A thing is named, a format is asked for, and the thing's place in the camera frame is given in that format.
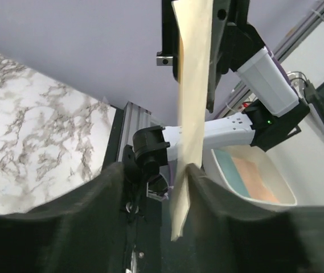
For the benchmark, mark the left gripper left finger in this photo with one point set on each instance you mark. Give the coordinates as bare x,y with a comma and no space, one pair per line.
73,233

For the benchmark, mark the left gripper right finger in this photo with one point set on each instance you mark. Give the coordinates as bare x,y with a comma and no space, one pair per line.
233,235

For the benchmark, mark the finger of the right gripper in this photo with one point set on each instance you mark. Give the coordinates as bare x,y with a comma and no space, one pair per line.
169,54
227,18

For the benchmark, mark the white storage bin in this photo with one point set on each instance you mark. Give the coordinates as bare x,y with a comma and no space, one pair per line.
249,173

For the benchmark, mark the aluminium frame rail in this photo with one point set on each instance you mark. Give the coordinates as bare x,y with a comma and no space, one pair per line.
134,119

